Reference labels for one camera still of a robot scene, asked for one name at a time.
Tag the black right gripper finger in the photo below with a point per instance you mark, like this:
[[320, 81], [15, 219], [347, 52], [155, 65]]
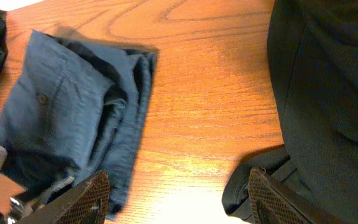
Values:
[[273, 202]]

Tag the blue denim shorts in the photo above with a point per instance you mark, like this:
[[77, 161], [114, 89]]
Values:
[[76, 108]]

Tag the black t-shirt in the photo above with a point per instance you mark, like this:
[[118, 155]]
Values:
[[312, 49]]

